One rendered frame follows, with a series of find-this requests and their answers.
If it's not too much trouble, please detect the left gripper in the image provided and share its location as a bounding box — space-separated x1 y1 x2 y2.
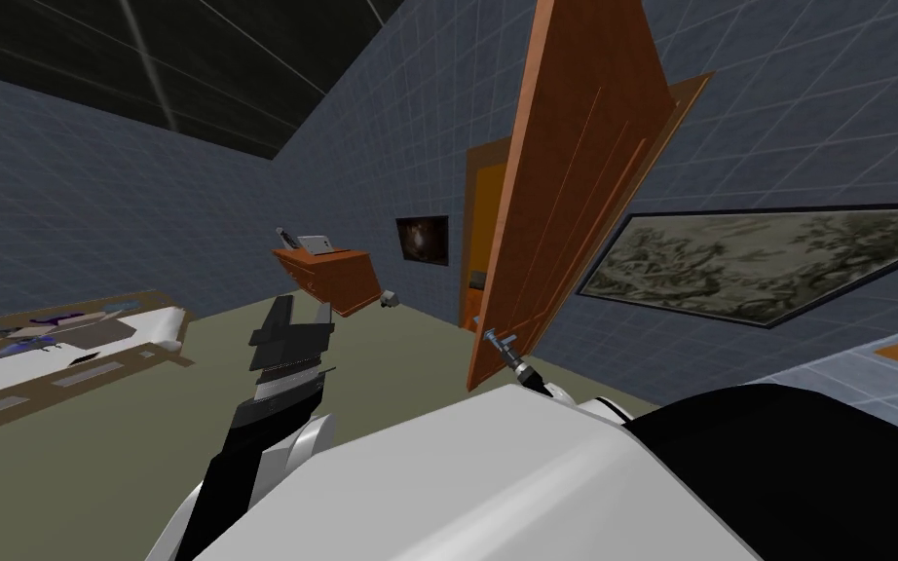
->
249 293 337 385

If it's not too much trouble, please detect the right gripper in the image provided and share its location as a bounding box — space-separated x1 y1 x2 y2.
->
503 348 553 398

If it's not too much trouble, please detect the silver door handle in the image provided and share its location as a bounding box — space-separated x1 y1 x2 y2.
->
479 326 520 357

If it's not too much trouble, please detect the orange wooden dresser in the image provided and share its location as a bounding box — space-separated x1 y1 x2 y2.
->
271 226 385 319

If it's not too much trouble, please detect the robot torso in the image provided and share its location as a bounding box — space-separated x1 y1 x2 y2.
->
191 384 766 561

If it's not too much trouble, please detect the small dark framed picture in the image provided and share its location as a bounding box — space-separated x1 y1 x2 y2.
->
394 214 451 269

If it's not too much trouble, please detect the orange-brown wooden door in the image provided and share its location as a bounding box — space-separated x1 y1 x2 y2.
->
465 0 678 393

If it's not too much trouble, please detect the wooden bed with white sheet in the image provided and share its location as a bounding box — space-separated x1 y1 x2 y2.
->
0 288 196 447

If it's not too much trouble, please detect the large framed landscape picture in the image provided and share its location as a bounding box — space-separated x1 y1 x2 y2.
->
575 203 898 331

